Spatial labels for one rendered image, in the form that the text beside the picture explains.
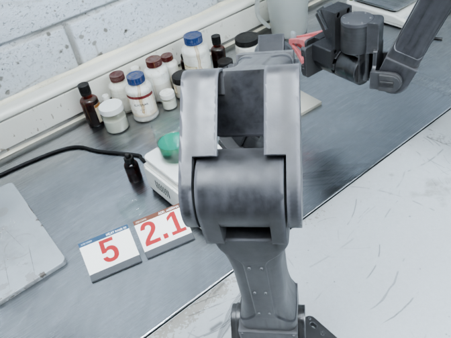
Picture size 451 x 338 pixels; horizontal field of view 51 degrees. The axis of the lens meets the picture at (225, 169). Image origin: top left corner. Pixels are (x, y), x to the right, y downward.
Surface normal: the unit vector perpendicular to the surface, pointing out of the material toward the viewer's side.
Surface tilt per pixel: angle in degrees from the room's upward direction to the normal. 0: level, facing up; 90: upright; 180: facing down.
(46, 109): 90
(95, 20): 90
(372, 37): 90
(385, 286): 0
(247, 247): 99
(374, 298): 0
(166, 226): 40
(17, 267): 0
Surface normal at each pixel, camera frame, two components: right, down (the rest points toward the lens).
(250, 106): -0.17, 0.30
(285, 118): -0.18, -0.14
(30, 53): 0.62, 0.44
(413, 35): -0.47, 0.55
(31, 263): -0.14, -0.75
